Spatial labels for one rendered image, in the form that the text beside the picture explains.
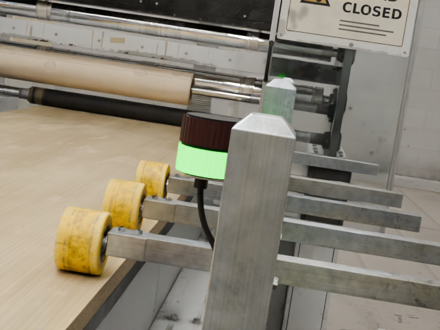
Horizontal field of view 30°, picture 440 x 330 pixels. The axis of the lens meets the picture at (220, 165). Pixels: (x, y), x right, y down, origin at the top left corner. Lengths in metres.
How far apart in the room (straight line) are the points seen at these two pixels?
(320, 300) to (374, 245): 1.87
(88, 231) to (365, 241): 0.45
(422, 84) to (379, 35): 6.53
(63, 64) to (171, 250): 2.15
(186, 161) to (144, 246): 0.34
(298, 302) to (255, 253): 2.68
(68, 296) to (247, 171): 0.55
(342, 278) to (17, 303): 0.38
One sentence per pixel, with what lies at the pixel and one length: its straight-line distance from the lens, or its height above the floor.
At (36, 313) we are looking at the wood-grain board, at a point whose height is 0.90.
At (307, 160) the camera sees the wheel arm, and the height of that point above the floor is 0.95.
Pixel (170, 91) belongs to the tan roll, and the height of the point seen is 1.03.
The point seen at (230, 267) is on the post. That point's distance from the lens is 0.45.
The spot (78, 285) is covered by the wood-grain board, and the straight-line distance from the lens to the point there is 1.00.
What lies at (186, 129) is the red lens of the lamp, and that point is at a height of 1.13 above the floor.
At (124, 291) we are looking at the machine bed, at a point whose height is 0.80.
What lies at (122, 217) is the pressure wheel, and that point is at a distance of 1.25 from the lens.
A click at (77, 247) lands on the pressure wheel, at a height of 0.94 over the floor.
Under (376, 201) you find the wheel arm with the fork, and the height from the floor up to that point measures 0.94.
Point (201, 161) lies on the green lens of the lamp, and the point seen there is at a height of 1.11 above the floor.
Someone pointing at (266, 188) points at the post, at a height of 1.13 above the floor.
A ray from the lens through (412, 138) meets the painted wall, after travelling 9.52.
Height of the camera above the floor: 1.20
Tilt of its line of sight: 8 degrees down
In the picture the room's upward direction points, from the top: 8 degrees clockwise
